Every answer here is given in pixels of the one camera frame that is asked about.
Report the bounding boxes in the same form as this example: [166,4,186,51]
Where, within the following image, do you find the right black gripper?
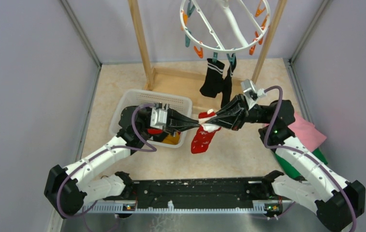
[206,93,272,131]

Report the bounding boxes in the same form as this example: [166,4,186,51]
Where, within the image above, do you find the black sock white stripes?
[220,57,237,108]

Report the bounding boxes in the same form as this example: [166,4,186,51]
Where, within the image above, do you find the red Santa snowflake sock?
[190,109,221,154]

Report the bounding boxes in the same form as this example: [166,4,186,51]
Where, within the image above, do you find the round white clip hanger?
[179,0,271,62]

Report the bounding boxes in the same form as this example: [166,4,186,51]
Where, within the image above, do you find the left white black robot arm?
[44,103,200,219]

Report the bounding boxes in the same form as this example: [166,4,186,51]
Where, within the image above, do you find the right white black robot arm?
[200,99,366,232]

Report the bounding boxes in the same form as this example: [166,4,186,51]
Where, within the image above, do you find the yellow sock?
[162,133,180,145]

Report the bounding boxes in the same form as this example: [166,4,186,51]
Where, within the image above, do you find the white plastic laundry basket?
[109,89,192,137]

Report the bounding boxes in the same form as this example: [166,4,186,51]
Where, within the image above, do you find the green cloth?
[274,148,328,179]

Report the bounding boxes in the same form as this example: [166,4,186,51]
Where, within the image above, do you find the pink cloth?
[288,113,327,152]

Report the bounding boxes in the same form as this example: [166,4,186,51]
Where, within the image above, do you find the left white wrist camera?
[149,108,168,131]

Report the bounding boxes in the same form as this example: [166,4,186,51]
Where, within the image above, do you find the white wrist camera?
[149,108,168,131]
[241,79,266,102]

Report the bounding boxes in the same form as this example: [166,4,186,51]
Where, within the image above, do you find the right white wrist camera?
[241,79,266,102]

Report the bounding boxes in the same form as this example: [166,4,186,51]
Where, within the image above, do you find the wooden hanger stand frame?
[127,0,289,114]

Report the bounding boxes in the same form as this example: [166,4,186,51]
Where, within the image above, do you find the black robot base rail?
[105,177,283,217]

